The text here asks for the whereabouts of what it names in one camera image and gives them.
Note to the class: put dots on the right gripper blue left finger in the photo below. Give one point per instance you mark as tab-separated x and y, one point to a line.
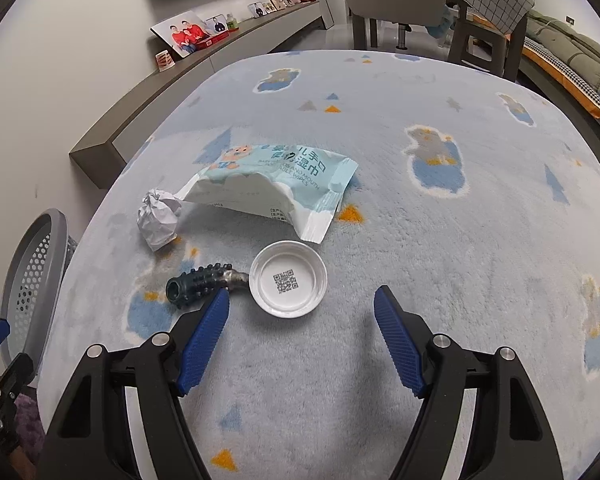
196	335

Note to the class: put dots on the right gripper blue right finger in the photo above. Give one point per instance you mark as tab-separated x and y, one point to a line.
395	327

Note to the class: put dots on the dark spiky fish toy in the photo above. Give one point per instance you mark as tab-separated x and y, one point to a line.
190	287

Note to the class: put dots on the white round lid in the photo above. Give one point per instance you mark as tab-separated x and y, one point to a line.
288	279

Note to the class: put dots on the white paper ball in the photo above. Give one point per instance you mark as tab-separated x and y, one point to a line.
157	218

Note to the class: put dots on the baby wipes pack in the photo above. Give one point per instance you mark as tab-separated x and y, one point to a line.
297	184

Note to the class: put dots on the grey perforated plastic basket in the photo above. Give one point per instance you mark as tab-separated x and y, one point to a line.
32	285

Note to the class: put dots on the long floating tv cabinet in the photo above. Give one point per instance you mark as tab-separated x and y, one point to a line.
104	151

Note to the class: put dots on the striped paper cup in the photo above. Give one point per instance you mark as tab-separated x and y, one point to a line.
164	61

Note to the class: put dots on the red flat box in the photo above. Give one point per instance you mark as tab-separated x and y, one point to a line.
209	41

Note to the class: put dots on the large family photo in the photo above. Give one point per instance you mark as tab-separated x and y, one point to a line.
182	32

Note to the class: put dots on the small framed photo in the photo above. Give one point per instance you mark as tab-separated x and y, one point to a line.
217	24

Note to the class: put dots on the green bottle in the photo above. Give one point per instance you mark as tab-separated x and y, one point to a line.
232	23

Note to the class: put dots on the green sofa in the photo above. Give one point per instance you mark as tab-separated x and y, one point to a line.
570	58

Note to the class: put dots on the checkered tablecloth table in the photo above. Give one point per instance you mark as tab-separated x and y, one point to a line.
480	5

